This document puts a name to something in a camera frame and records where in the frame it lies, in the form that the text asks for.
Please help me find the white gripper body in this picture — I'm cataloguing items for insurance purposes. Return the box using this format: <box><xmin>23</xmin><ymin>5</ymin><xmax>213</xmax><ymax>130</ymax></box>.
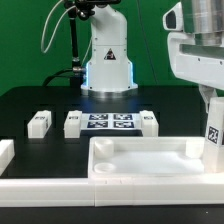
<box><xmin>167</xmin><ymin>32</ymin><xmax>224</xmax><ymax>90</ymax></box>

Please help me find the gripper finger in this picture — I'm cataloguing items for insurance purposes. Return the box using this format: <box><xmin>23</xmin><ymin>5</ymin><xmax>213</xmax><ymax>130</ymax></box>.
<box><xmin>199</xmin><ymin>84</ymin><xmax>217</xmax><ymax>112</ymax></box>

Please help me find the white desk top tray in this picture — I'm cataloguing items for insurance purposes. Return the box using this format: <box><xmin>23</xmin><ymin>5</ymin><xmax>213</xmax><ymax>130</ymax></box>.
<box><xmin>87</xmin><ymin>135</ymin><xmax>224</xmax><ymax>179</ymax></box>

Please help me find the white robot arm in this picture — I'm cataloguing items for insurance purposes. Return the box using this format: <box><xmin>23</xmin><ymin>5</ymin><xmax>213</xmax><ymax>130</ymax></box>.
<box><xmin>82</xmin><ymin>0</ymin><xmax>224</xmax><ymax>104</ymax></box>

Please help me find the fiducial marker sheet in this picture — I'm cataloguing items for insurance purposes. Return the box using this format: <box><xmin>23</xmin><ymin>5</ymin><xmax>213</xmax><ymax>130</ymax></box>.
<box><xmin>81</xmin><ymin>113</ymin><xmax>141</xmax><ymax>130</ymax></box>

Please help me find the white front fence bar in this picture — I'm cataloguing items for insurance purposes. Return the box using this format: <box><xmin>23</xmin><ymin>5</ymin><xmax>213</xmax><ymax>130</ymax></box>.
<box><xmin>0</xmin><ymin>175</ymin><xmax>224</xmax><ymax>207</ymax></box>

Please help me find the white left fence block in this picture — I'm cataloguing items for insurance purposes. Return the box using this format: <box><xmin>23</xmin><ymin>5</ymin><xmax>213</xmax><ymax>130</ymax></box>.
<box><xmin>0</xmin><ymin>139</ymin><xmax>15</xmax><ymax>176</ymax></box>

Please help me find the black camera stand pole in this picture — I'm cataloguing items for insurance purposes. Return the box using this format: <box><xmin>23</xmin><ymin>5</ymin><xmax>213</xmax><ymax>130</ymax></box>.
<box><xmin>63</xmin><ymin>0</ymin><xmax>121</xmax><ymax>88</ymax></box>

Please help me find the white cable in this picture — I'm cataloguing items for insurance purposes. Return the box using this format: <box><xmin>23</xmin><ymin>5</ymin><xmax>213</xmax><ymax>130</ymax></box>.
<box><xmin>40</xmin><ymin>0</ymin><xmax>77</xmax><ymax>55</ymax></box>

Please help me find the black cable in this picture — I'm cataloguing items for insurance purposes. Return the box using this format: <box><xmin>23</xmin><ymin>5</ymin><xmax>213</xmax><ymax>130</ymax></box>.
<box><xmin>41</xmin><ymin>68</ymin><xmax>75</xmax><ymax>88</ymax></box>

